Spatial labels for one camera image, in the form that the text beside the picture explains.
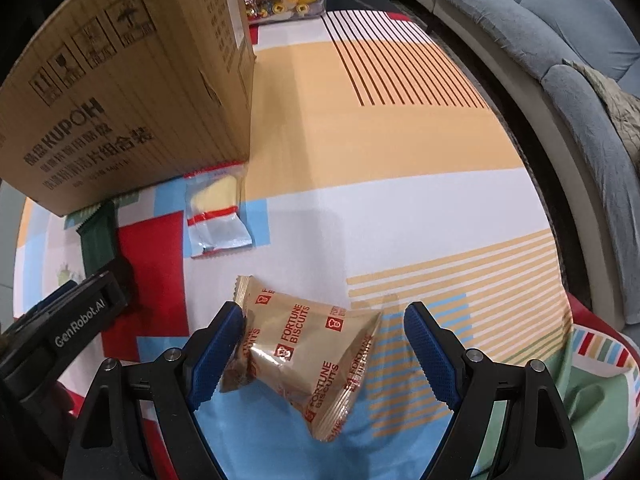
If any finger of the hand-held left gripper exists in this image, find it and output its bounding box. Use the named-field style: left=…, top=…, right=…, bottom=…
left=15, top=272, right=108, bottom=331

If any beige biscuit packet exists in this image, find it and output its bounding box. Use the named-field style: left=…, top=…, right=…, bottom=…
left=218, top=275, right=383, bottom=443

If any grey sectional sofa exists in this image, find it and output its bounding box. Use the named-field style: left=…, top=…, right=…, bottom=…
left=382, top=0, right=640, bottom=328

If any brown cardboard box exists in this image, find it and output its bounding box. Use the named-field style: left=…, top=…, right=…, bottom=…
left=0, top=0, right=257, bottom=217

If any clear packet with red stripe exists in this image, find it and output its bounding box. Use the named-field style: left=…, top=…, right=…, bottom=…
left=184, top=162, right=253, bottom=259

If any colourful patchwork tablecloth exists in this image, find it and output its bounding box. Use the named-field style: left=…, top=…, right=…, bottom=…
left=10, top=10, right=640, bottom=480

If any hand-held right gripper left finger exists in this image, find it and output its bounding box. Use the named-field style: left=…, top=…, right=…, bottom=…
left=64, top=301, right=246, bottom=480

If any dark green snack packet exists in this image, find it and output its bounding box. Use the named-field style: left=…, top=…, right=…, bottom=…
left=65, top=201, right=133, bottom=301

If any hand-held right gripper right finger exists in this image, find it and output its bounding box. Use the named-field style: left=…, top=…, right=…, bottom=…
left=404, top=301, right=585, bottom=480

